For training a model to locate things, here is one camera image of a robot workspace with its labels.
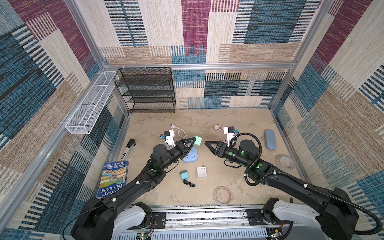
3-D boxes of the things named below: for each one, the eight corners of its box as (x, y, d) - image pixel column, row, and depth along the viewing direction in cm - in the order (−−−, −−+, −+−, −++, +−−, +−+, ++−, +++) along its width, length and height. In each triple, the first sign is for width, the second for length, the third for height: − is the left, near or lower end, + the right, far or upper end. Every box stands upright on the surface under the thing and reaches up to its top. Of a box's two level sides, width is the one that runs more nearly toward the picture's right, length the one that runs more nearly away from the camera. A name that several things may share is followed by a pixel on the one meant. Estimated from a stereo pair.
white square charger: (197, 178, 88) (197, 177, 86) (197, 167, 92) (197, 165, 90) (206, 178, 88) (206, 176, 86) (205, 167, 92) (206, 165, 90)
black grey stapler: (122, 161, 96) (119, 157, 92) (133, 142, 105) (130, 138, 101) (127, 162, 95) (124, 158, 92) (137, 143, 104) (135, 139, 100)
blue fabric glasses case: (265, 149, 101) (267, 146, 98) (264, 131, 110) (266, 129, 107) (275, 150, 100) (277, 148, 97) (272, 133, 109) (274, 130, 106)
